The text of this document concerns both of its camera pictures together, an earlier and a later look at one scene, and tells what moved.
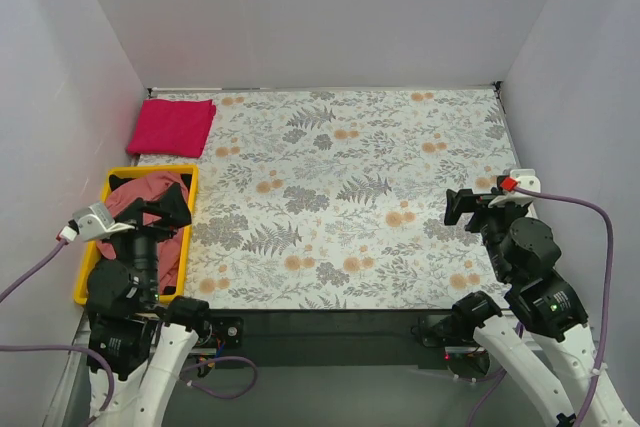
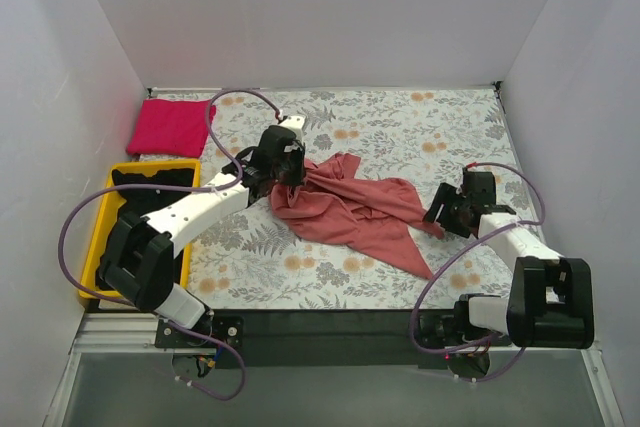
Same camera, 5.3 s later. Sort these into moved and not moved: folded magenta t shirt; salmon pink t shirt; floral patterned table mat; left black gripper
Moved: salmon pink t shirt; left black gripper
Not moved: folded magenta t shirt; floral patterned table mat
